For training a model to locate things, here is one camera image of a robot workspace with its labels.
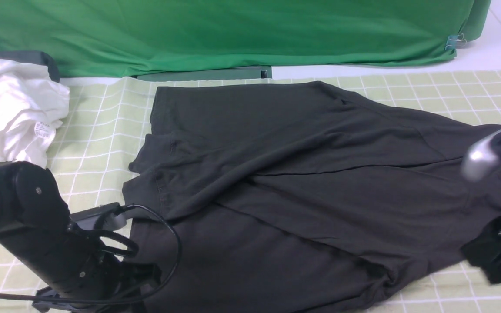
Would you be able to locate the crumpled white shirt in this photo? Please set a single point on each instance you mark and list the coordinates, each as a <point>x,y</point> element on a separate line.
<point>32,108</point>

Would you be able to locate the green backdrop cloth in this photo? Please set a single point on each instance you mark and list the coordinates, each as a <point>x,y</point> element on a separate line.
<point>122,38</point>

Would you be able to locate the dark green metal base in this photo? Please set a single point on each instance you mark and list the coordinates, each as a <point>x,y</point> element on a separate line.
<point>237,73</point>

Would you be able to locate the dark gray long-sleeve shirt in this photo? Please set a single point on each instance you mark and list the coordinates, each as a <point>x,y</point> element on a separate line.
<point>304,198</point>

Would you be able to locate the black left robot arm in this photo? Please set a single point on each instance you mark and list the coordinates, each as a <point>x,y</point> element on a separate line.
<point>29,198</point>

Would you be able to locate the blue binder clip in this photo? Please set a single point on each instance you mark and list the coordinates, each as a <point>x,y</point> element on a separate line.
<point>455,42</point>

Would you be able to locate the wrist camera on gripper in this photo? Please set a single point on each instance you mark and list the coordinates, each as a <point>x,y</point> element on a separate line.
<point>104,217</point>

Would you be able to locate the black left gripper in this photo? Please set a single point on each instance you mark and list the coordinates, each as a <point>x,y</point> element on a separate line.
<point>75,265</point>

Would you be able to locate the gray garment behind white shirt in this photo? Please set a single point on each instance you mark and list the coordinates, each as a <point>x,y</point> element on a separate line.
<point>34,57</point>

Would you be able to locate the light green checkered tablecloth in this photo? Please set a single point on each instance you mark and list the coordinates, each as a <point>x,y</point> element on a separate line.
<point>108,122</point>

